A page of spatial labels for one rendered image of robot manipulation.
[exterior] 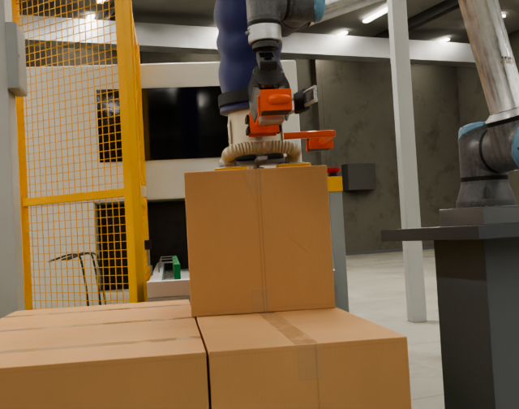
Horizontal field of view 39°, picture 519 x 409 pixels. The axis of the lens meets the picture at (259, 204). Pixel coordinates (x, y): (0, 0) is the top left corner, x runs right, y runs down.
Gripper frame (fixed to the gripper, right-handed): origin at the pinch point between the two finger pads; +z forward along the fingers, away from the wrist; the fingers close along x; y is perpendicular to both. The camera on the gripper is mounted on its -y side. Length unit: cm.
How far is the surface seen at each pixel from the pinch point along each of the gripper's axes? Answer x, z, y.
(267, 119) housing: 1.9, 1.9, -8.4
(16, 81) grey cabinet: 97, -44, 139
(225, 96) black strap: 10.0, -12.6, 35.3
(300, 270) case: -6.6, 41.6, 10.2
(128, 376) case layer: 36, 56, -50
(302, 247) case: -7.5, 35.1, 10.1
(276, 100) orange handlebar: 1.2, -0.1, -24.2
